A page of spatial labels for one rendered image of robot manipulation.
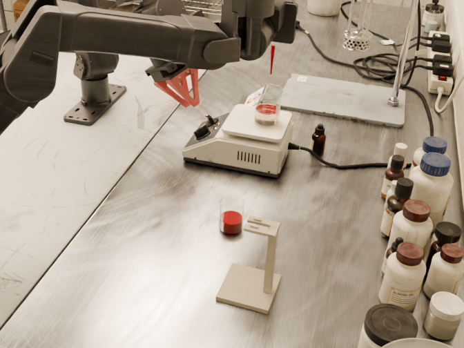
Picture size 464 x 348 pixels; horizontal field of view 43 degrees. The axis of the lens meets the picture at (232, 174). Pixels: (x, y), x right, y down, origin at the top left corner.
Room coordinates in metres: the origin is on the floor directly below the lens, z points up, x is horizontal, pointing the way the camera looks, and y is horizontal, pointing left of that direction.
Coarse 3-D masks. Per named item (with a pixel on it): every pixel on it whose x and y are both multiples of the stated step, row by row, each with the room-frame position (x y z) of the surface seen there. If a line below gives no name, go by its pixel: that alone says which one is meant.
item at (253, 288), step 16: (272, 224) 0.65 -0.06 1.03; (272, 240) 0.64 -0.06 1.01; (272, 256) 0.64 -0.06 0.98; (240, 272) 0.68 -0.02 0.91; (256, 272) 0.68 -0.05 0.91; (272, 272) 0.64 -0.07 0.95; (224, 288) 0.64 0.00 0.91; (240, 288) 0.64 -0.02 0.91; (256, 288) 0.65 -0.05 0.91; (272, 288) 0.65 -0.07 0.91; (240, 304) 0.61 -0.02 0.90; (256, 304) 0.61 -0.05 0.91
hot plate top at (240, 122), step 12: (240, 108) 1.08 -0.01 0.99; (252, 108) 1.08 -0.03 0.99; (228, 120) 1.03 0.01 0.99; (240, 120) 1.03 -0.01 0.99; (252, 120) 1.03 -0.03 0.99; (288, 120) 1.04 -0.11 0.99; (228, 132) 0.98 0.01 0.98; (240, 132) 0.98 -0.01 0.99; (252, 132) 0.98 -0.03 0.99; (264, 132) 0.99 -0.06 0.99; (276, 132) 0.99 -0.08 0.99
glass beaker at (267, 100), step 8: (256, 88) 1.04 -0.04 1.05; (264, 88) 1.05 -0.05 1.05; (272, 88) 1.05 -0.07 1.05; (280, 88) 1.04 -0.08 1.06; (256, 96) 1.02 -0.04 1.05; (264, 96) 1.00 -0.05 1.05; (272, 96) 1.00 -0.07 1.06; (280, 96) 1.02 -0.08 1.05; (256, 104) 1.02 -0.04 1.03; (264, 104) 1.00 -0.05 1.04; (272, 104) 1.00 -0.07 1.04; (280, 104) 1.02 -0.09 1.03; (256, 112) 1.01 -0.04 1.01; (264, 112) 1.00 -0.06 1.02; (272, 112) 1.00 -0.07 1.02; (256, 120) 1.01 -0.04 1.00; (264, 120) 1.00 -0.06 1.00; (272, 120) 1.00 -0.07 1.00
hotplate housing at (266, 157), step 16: (288, 128) 1.04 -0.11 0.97; (208, 144) 0.99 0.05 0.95; (224, 144) 0.98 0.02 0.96; (240, 144) 0.97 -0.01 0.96; (256, 144) 0.97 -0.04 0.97; (272, 144) 0.97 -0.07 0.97; (288, 144) 1.03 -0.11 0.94; (192, 160) 1.00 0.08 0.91; (208, 160) 0.99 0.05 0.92; (224, 160) 0.98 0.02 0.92; (240, 160) 0.97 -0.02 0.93; (256, 160) 0.96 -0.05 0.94; (272, 160) 0.96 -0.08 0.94; (272, 176) 0.96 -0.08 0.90
